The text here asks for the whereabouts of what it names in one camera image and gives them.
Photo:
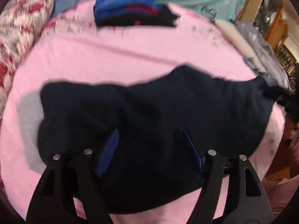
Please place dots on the pink bedsheet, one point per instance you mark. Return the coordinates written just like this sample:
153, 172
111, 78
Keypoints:
116, 58

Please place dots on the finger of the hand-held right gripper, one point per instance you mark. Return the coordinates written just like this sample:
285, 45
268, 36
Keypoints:
278, 95

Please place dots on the dark pants with grey cuff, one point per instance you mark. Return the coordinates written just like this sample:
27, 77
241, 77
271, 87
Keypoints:
151, 112

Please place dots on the white mattress pad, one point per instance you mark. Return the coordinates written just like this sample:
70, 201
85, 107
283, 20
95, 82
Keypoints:
231, 32

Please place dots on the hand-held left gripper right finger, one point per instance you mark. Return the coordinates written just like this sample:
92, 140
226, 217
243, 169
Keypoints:
192, 151

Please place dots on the black folded garment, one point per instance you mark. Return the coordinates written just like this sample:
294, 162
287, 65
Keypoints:
144, 19

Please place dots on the blue folded garment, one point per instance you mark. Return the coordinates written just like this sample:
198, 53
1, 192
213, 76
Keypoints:
116, 2

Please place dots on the pink cloth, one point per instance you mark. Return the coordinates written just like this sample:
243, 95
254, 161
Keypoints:
282, 191

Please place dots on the floral red white pillow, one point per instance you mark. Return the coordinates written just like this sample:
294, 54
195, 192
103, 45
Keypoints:
21, 28

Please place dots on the wooden display cabinet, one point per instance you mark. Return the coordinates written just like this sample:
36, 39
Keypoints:
268, 14

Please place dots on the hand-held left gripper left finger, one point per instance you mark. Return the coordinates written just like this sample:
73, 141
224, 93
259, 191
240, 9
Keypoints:
108, 154

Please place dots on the grey cloth pile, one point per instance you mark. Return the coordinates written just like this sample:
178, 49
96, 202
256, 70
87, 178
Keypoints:
264, 51

